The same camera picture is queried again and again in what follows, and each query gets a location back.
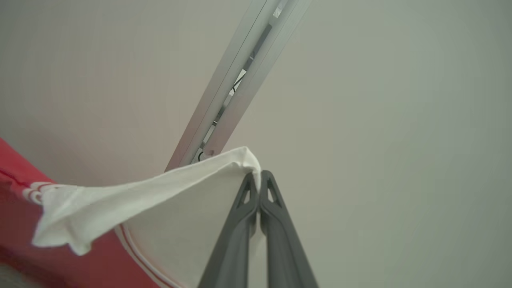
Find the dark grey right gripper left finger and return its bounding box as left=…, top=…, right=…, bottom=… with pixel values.
left=198, top=173, right=258, bottom=288

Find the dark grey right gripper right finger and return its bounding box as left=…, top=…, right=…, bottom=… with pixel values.
left=260, top=170, right=318, bottom=288

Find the red white basketball jersey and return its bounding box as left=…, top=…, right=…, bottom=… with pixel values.
left=0, top=138, right=262, bottom=288

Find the grey metal partition post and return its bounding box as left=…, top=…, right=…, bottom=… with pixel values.
left=165, top=0, right=312, bottom=172

